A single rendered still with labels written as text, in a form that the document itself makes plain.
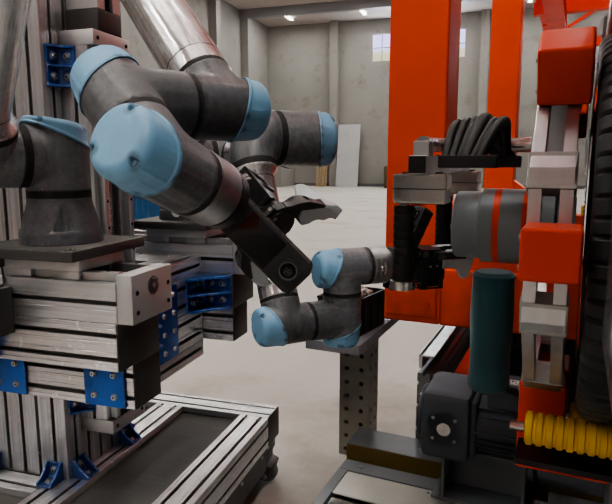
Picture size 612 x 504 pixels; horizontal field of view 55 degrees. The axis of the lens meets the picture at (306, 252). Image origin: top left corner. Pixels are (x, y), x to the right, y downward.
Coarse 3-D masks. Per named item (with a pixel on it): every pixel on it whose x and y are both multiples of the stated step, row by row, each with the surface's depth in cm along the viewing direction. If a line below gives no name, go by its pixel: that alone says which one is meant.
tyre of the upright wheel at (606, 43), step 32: (608, 64) 82; (608, 96) 78; (608, 128) 76; (608, 160) 75; (608, 192) 74; (608, 224) 74; (608, 256) 74; (576, 352) 115; (576, 384) 91; (608, 416) 89
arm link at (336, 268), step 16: (320, 256) 110; (336, 256) 110; (352, 256) 111; (368, 256) 113; (320, 272) 110; (336, 272) 110; (352, 272) 111; (368, 272) 112; (336, 288) 111; (352, 288) 111
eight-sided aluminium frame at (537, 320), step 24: (576, 120) 85; (576, 144) 82; (528, 168) 83; (552, 168) 81; (576, 168) 80; (528, 192) 82; (552, 192) 82; (576, 192) 81; (528, 216) 83; (528, 288) 84; (528, 312) 85; (552, 312) 83; (528, 336) 88; (552, 336) 86; (528, 360) 94; (552, 360) 92; (528, 384) 101; (552, 384) 98
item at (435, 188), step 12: (396, 180) 98; (408, 180) 97; (420, 180) 96; (432, 180) 95; (444, 180) 94; (396, 192) 98; (408, 192) 97; (420, 192) 96; (432, 192) 96; (444, 192) 95
